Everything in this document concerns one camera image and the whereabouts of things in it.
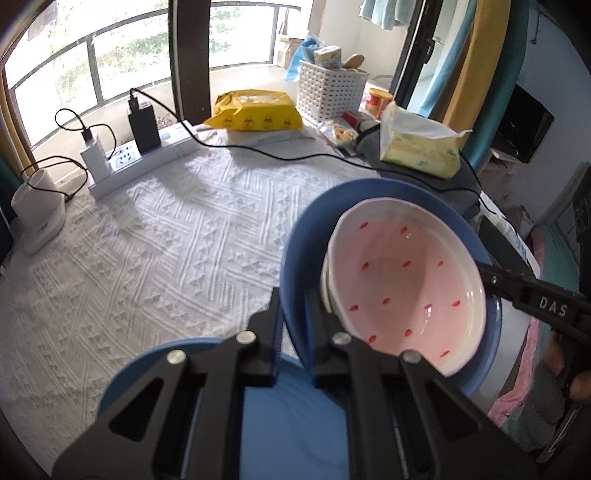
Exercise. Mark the black charger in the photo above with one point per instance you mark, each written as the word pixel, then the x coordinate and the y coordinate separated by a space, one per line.
pixel 144 127

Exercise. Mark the blue plastic packet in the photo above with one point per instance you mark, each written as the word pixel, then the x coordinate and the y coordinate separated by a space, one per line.
pixel 302 55

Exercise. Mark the white desk lamp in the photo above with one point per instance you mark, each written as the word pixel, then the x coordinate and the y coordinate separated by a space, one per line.
pixel 39 217

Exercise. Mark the black balcony railing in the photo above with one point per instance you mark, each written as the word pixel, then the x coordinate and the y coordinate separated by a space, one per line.
pixel 92 69

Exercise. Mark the clear snack packet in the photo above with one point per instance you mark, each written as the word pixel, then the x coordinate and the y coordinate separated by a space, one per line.
pixel 339 134

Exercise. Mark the blue bowl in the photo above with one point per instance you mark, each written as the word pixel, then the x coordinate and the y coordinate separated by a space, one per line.
pixel 309 240

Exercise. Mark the red and yellow can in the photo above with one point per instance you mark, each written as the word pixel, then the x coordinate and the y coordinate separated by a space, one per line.
pixel 379 104

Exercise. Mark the white power strip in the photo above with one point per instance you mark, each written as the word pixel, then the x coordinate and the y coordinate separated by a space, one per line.
pixel 138 169

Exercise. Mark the black monitor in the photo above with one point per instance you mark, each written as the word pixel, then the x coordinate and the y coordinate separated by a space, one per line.
pixel 521 124

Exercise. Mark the pale yellow carton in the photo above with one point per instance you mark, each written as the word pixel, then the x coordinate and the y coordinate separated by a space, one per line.
pixel 328 56

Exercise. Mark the white textured tablecloth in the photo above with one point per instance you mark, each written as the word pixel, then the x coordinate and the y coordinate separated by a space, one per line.
pixel 161 258

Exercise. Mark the teal curtain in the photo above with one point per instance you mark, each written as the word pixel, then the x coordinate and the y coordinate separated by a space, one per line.
pixel 503 92

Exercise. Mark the black flat box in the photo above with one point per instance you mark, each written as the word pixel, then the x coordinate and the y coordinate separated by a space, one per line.
pixel 503 244

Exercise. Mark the pink bowl with red dots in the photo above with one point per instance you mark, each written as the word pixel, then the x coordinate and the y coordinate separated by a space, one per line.
pixel 397 286

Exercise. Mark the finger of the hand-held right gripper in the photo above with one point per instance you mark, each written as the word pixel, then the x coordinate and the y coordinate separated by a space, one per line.
pixel 531 295

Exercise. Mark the white perforated basket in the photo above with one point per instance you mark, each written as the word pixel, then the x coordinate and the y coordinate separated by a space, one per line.
pixel 330 94

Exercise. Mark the cardboard box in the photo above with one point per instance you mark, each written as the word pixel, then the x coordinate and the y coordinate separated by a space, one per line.
pixel 287 53

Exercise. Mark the yellow wipes packet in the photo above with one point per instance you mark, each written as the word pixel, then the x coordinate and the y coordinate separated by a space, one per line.
pixel 254 110

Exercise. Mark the light blue hanging towel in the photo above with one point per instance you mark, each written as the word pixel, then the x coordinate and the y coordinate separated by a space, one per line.
pixel 388 14

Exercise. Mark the brown wooden utensil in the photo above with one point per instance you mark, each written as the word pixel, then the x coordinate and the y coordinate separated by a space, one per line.
pixel 353 62

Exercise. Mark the black tablet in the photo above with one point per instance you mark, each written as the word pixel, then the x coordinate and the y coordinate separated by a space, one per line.
pixel 4 244

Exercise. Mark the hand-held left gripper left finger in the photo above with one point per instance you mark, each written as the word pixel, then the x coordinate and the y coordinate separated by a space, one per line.
pixel 258 350

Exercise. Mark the yellow curtain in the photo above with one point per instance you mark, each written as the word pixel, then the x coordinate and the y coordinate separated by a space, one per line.
pixel 14 120
pixel 475 60

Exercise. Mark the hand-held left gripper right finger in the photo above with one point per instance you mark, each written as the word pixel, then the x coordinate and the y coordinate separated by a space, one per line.
pixel 332 360

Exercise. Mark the dark window frame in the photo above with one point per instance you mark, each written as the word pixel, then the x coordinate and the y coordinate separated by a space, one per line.
pixel 189 60

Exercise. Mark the blue plate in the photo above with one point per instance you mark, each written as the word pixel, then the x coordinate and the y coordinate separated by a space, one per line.
pixel 286 438

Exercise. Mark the yellow-green tissue pack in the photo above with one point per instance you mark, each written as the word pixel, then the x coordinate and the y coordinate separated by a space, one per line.
pixel 420 147

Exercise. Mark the person's right hand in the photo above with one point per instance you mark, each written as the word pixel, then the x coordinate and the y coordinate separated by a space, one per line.
pixel 554 353

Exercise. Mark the white charger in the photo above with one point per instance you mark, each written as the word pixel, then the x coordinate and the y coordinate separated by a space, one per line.
pixel 94 157

